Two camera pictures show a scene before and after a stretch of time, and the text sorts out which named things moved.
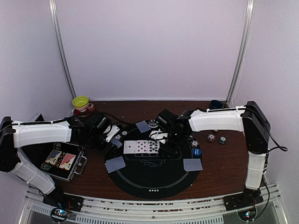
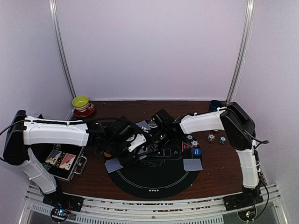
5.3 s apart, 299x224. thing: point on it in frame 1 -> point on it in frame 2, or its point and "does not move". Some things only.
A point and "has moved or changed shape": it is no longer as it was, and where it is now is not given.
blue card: [143, 126] does not move
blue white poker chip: [194, 143] does not move
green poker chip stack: [223, 139] does not move
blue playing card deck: [116, 142] has moved or changed shape
